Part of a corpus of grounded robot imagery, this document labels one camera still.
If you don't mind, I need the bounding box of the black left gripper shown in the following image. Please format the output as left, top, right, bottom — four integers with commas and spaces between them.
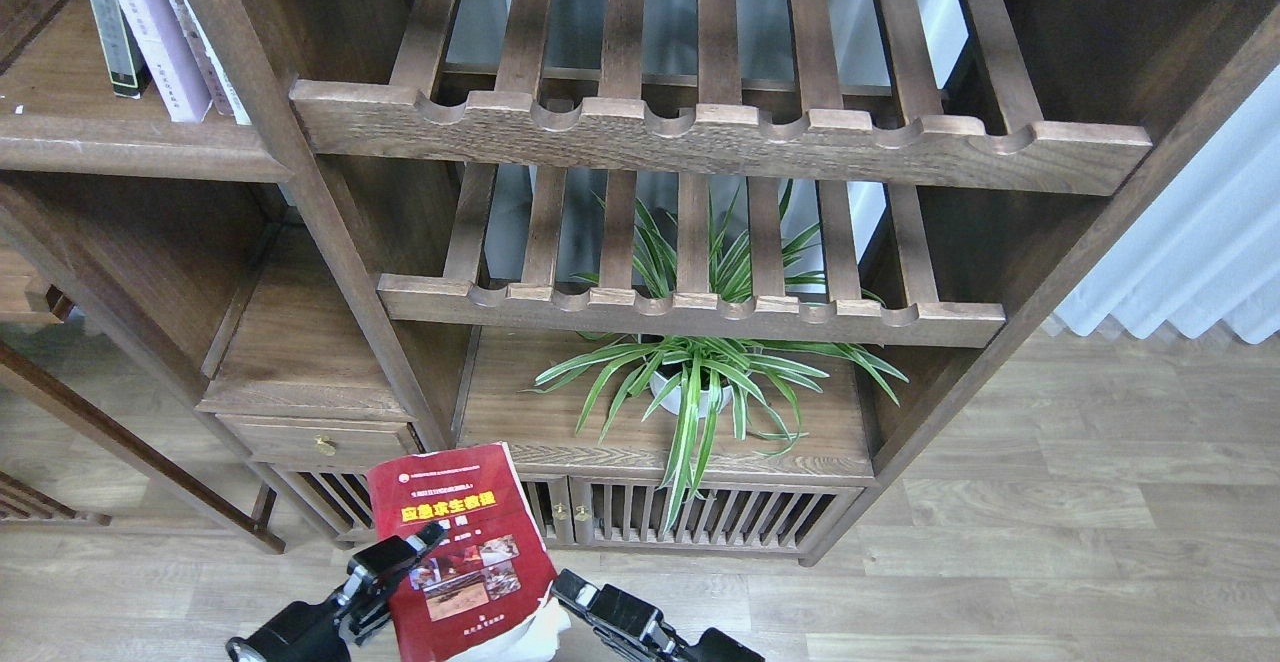
225, 522, 445, 661

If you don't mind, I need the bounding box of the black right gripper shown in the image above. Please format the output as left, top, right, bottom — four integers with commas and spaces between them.
550, 569, 765, 661

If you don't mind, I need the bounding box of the red cover book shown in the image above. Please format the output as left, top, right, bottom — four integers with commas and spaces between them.
366, 442, 570, 661

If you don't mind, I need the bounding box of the white and purple book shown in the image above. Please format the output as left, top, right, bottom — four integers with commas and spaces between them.
118, 0, 212, 123

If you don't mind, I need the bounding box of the yellow and black book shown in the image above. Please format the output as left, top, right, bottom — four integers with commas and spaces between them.
90, 0, 148, 100

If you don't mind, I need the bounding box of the white book upright on shelf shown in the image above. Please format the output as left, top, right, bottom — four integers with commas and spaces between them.
168, 0, 251, 125

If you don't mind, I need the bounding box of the brass drawer knob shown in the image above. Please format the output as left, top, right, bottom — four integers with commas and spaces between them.
314, 435, 338, 457

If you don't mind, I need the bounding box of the white plant pot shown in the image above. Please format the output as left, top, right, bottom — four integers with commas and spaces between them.
649, 362, 733, 417

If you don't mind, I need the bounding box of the dark wooden bookshelf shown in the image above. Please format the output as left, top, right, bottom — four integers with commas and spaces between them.
3, 0, 1277, 565

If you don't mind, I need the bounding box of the green spider plant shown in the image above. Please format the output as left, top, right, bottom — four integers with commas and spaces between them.
527, 201, 908, 530

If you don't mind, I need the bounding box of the wooden furniture at left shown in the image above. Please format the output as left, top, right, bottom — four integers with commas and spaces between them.
1, 243, 285, 554

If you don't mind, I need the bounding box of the white curtain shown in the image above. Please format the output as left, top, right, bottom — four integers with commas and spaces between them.
1046, 70, 1279, 344

